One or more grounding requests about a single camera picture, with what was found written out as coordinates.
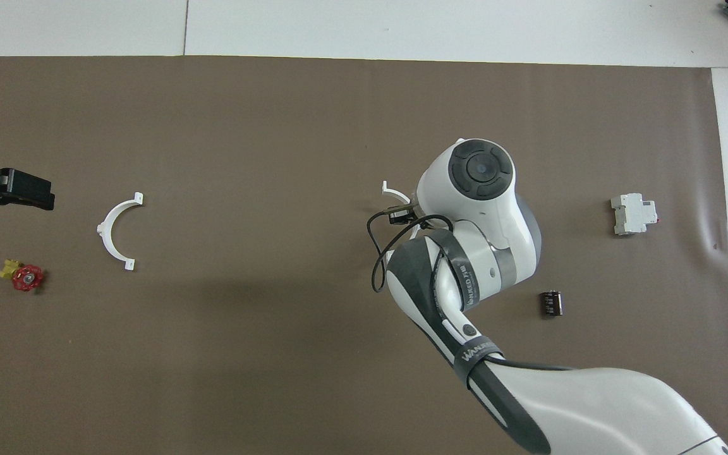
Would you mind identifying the white half-ring pipe clamp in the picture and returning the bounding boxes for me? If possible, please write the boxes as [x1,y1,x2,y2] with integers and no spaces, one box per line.
[382,181,416,207]
[97,192,145,272]

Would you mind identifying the black cylindrical capacitor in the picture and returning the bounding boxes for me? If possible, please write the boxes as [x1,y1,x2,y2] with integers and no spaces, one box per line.
[540,289,564,318]

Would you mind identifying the brown paper mat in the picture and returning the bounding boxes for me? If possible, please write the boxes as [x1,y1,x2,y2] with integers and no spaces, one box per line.
[0,56,728,455]

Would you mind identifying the red handwheel brass valve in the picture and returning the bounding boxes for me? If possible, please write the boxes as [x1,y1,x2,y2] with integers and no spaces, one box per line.
[0,258,46,293]

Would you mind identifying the white circuit breaker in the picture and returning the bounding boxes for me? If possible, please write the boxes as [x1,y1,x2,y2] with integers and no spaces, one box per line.
[610,193,658,236]

